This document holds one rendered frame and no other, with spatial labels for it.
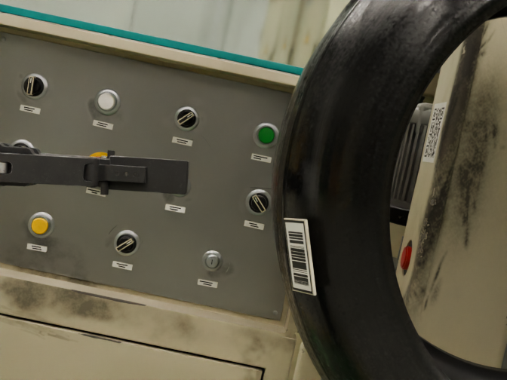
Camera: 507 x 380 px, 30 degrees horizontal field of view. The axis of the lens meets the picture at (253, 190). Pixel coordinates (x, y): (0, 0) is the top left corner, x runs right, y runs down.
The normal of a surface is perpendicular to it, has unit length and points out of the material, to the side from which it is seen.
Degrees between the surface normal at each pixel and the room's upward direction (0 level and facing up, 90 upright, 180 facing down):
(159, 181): 90
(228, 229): 90
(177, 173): 90
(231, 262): 90
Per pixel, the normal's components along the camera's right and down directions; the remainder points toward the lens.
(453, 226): 0.00, 0.05
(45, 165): 0.24, 0.07
